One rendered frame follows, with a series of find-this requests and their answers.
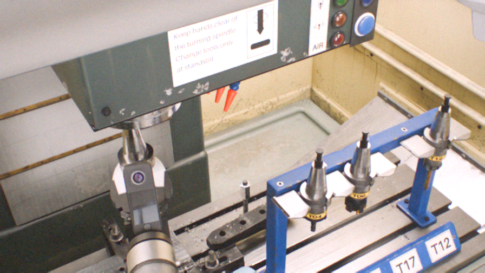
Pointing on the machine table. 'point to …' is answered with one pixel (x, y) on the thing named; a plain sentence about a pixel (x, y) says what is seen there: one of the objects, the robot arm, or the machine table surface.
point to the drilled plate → (115, 263)
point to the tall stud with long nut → (245, 194)
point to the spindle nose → (153, 118)
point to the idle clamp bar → (212, 239)
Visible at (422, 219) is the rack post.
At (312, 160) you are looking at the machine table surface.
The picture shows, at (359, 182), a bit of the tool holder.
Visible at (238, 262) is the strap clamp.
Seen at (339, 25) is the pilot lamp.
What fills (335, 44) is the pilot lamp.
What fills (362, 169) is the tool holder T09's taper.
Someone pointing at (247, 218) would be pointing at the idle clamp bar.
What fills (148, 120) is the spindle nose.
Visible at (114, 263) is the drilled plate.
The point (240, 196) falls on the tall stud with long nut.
